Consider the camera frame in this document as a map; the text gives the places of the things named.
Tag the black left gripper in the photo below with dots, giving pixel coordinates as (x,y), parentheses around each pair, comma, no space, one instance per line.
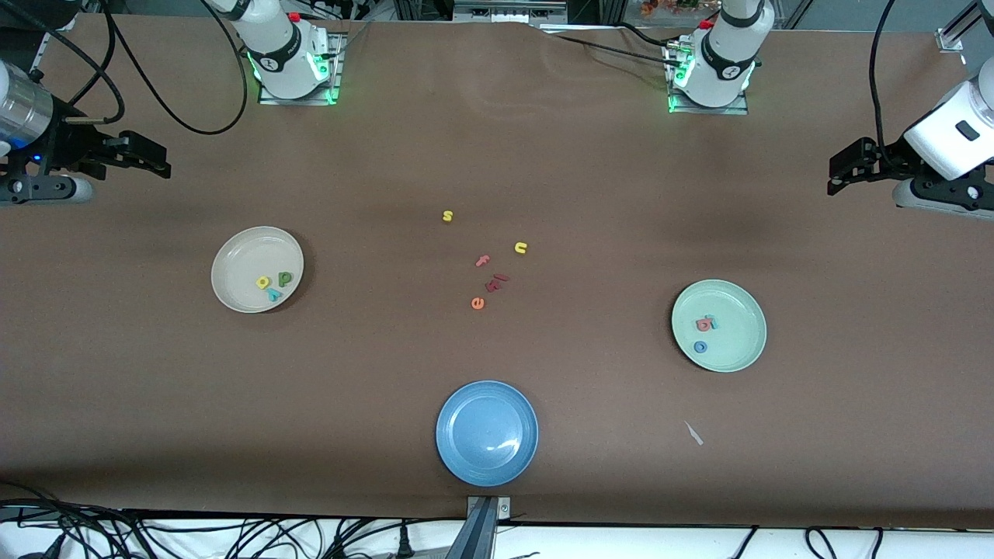
(890,157)

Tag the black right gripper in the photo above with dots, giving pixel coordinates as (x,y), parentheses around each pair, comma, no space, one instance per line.
(68,144)

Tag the green foam letter p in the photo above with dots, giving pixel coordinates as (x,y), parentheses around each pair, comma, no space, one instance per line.
(290,282)

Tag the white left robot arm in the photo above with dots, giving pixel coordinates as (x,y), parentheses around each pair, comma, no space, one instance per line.
(726,54)

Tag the beige brown plate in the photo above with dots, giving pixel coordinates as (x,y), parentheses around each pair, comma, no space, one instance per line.
(237,260)

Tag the pale green plate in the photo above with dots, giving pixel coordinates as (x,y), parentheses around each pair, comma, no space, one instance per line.
(738,334)

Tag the brown table cover sheet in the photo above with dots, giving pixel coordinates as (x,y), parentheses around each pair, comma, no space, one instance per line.
(155,388)

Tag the orange decoration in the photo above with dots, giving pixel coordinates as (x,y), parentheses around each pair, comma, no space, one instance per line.
(668,6)

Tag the small white paper scrap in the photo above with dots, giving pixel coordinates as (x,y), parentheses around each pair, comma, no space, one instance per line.
(693,433)

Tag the blue plate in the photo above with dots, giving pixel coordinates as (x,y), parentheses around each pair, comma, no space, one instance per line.
(487,433)

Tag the black power plug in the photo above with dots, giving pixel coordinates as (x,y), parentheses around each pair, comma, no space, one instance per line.
(404,541)

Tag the grey metal table clamp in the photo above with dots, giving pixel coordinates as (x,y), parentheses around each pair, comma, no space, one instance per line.
(481,528)

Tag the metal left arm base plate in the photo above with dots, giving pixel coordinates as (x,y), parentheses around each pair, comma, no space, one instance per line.
(707,111)

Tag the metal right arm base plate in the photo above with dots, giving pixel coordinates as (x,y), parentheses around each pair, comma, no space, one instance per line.
(299,101)

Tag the aluminium frame profile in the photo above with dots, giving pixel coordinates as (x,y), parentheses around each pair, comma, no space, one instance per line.
(954,35)

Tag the grey metal bracket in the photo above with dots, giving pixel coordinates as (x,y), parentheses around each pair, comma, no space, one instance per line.
(505,12)

